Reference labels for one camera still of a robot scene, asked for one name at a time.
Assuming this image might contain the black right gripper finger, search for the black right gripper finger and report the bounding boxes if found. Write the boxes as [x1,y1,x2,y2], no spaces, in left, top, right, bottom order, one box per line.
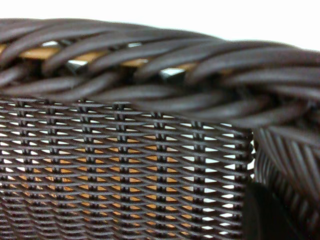
[242,182,302,240]

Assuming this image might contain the dark brown wicker basket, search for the dark brown wicker basket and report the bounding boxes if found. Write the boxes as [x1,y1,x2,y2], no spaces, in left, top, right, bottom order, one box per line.
[0,17,320,240]

